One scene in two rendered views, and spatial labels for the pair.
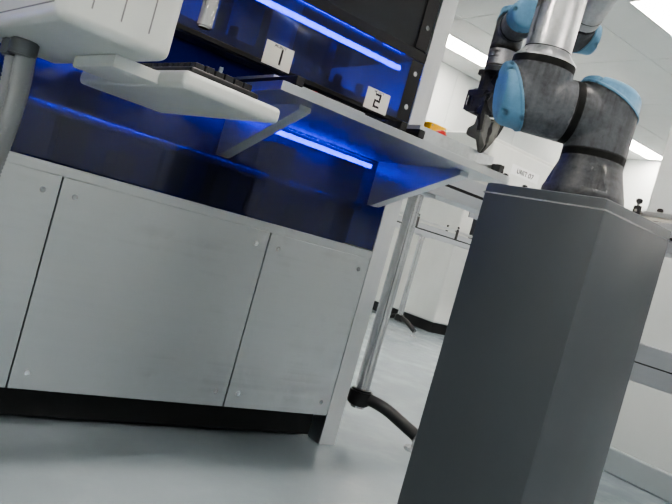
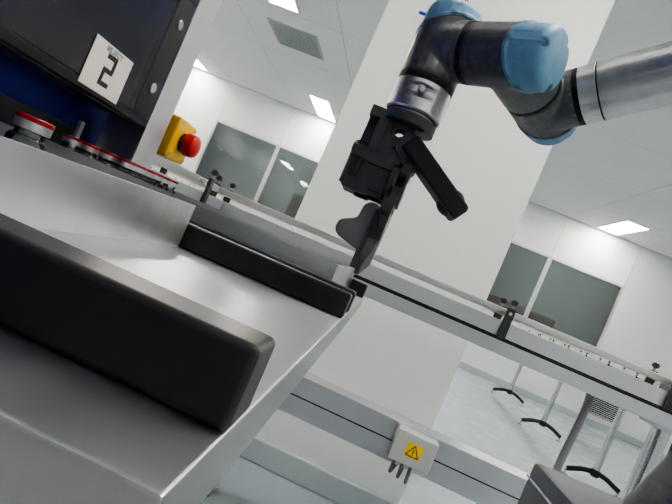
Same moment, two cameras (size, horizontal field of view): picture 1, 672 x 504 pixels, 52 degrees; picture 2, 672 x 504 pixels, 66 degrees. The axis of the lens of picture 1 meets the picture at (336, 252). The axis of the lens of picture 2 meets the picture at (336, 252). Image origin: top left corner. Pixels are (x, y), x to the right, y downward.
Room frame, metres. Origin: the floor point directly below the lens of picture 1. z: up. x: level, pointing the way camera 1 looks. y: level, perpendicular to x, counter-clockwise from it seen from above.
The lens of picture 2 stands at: (1.29, 0.24, 0.92)
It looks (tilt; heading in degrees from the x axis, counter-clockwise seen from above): 0 degrees down; 312
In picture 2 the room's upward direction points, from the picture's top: 23 degrees clockwise
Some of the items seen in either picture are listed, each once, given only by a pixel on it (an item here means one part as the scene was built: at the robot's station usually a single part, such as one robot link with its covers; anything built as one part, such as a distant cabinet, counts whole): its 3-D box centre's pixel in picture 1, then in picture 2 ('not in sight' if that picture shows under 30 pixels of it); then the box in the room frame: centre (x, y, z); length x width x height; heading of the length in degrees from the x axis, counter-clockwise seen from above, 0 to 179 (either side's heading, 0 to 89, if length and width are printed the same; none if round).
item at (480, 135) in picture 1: (475, 132); (357, 234); (1.71, -0.25, 0.96); 0.06 x 0.03 x 0.09; 36
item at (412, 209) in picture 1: (387, 299); not in sight; (2.34, -0.21, 0.46); 0.09 x 0.09 x 0.77; 36
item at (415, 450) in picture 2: not in sight; (412, 449); (1.95, -1.12, 0.50); 0.12 x 0.05 x 0.09; 36
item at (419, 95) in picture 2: (500, 61); (416, 105); (1.72, -0.27, 1.14); 0.08 x 0.08 x 0.05
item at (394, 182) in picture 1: (414, 190); not in sight; (1.89, -0.16, 0.80); 0.34 x 0.03 x 0.13; 36
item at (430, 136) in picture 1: (412, 145); (214, 225); (1.81, -0.12, 0.90); 0.34 x 0.26 x 0.04; 36
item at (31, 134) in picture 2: not in sight; (19, 157); (1.62, 0.15, 0.90); 0.02 x 0.02 x 0.04
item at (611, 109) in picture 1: (599, 118); not in sight; (1.29, -0.41, 0.96); 0.13 x 0.12 x 0.14; 92
